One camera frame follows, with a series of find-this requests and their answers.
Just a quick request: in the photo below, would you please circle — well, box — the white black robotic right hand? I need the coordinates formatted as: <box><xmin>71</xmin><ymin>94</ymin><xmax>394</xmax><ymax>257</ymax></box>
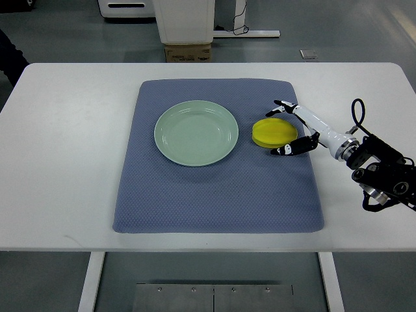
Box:
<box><xmin>266</xmin><ymin>100</ymin><xmax>359</xmax><ymax>162</ymax></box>

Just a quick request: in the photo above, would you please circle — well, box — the white table frame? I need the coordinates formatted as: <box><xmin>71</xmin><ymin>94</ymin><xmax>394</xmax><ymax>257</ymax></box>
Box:
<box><xmin>78</xmin><ymin>252</ymin><xmax>345</xmax><ymax>311</ymax></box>

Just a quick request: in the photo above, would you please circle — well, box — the white appliance with slot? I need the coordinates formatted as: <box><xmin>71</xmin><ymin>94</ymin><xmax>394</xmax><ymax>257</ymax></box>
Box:
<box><xmin>97</xmin><ymin>0</ymin><xmax>155</xmax><ymax>18</ymax></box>

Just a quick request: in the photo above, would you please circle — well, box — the metal base plate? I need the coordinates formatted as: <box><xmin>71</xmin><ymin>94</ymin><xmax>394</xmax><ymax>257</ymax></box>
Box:
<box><xmin>133</xmin><ymin>283</ymin><xmax>296</xmax><ymax>311</ymax></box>

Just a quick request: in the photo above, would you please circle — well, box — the white bin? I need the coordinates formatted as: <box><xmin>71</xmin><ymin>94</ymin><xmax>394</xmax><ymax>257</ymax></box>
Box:
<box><xmin>153</xmin><ymin>0</ymin><xmax>215</xmax><ymax>45</ymax></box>

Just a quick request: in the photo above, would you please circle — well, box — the light green plate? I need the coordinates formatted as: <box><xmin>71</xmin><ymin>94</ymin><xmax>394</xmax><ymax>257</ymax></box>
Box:
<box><xmin>153</xmin><ymin>100</ymin><xmax>239</xmax><ymax>167</ymax></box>

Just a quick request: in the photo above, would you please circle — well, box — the yellow starfruit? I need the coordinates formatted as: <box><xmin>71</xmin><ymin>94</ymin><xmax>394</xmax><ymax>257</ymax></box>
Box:
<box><xmin>252</xmin><ymin>118</ymin><xmax>298</xmax><ymax>149</ymax></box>

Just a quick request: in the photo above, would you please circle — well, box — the black floor cable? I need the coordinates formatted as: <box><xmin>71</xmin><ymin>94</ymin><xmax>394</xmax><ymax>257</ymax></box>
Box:
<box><xmin>215</xmin><ymin>0</ymin><xmax>250</xmax><ymax>34</ymax></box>

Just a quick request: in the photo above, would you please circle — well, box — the white desk leg base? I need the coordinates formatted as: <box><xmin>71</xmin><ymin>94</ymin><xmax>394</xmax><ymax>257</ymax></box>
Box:
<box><xmin>213</xmin><ymin>0</ymin><xmax>281</xmax><ymax>38</ymax></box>

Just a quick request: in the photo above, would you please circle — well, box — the blue textured mat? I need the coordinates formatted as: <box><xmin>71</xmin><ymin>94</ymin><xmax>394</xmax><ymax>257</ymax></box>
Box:
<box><xmin>113</xmin><ymin>79</ymin><xmax>324</xmax><ymax>233</ymax></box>

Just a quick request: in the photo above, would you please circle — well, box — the cardboard box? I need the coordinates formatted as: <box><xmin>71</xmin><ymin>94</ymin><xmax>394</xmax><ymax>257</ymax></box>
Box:
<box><xmin>164</xmin><ymin>43</ymin><xmax>212</xmax><ymax>63</ymax></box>

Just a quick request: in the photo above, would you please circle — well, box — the grey floor socket plate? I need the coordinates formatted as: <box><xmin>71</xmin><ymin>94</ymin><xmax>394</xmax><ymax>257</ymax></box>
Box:
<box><xmin>299</xmin><ymin>49</ymin><xmax>318</xmax><ymax>60</ymax></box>

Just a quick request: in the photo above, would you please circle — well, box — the dark clothed person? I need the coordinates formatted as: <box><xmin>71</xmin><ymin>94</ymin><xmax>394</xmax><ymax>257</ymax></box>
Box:
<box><xmin>0</xmin><ymin>31</ymin><xmax>29</xmax><ymax>87</ymax></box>

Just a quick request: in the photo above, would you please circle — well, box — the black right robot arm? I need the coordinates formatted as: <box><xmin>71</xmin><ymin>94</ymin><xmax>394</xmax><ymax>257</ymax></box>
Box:
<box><xmin>346</xmin><ymin>98</ymin><xmax>415</xmax><ymax>213</ymax></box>

